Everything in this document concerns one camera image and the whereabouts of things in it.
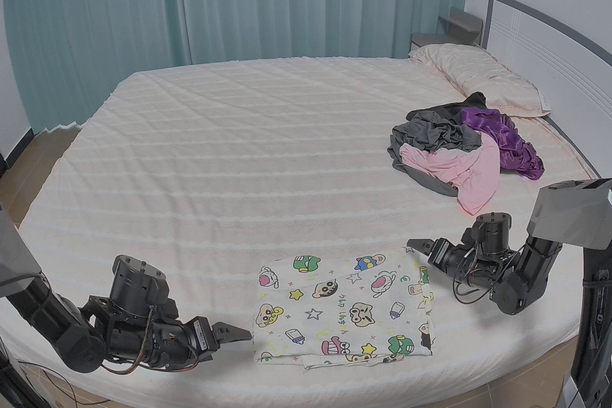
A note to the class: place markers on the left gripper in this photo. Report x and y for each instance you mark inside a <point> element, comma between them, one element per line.
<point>193,339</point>

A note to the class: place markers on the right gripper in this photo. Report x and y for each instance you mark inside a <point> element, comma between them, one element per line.
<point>447,257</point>

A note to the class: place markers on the white printed pyjama top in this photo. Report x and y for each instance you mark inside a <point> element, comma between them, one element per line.
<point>344,310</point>

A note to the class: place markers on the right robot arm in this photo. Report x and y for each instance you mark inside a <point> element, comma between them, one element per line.
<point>569,215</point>

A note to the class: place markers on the bed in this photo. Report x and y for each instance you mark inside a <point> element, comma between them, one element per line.
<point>263,133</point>

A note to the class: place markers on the pink garment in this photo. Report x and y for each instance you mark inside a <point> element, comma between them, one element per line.
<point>464,172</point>

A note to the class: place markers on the dark grey garment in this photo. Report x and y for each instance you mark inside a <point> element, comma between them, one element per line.
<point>430,133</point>

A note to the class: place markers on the purple garment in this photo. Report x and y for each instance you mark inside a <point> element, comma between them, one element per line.
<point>502,133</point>

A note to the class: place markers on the black garment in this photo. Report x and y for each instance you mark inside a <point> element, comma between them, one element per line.
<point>474,101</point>

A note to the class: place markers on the cream pillow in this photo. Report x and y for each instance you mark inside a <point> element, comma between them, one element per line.
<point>478,71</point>

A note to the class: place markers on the grey bedside table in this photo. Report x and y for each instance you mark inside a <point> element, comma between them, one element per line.
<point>449,31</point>

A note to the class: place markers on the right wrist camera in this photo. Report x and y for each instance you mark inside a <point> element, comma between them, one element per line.
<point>469,236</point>

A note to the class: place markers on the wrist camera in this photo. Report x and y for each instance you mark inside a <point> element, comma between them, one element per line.
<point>168,306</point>
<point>469,236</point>

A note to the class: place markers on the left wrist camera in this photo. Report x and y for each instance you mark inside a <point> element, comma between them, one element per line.
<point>168,306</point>

